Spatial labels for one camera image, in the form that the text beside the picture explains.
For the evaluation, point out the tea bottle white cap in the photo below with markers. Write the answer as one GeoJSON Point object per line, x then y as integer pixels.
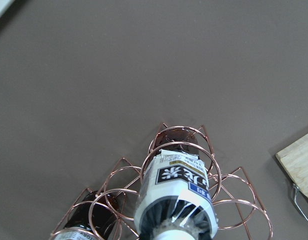
{"type": "Point", "coordinates": [89, 220]}
{"type": "Point", "coordinates": [174, 202]}

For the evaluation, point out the copper wire bottle basket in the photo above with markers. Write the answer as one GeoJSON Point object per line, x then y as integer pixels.
{"type": "Point", "coordinates": [241, 214]}

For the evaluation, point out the bamboo cutting board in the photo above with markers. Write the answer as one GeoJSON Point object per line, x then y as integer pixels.
{"type": "Point", "coordinates": [294, 160]}

